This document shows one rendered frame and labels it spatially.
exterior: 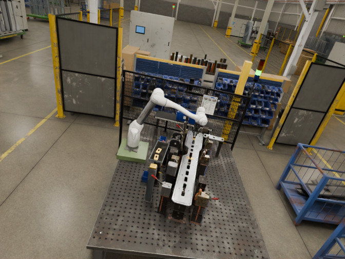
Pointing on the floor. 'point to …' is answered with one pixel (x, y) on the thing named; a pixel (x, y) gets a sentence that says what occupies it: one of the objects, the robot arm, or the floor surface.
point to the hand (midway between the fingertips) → (194, 135)
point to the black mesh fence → (185, 108)
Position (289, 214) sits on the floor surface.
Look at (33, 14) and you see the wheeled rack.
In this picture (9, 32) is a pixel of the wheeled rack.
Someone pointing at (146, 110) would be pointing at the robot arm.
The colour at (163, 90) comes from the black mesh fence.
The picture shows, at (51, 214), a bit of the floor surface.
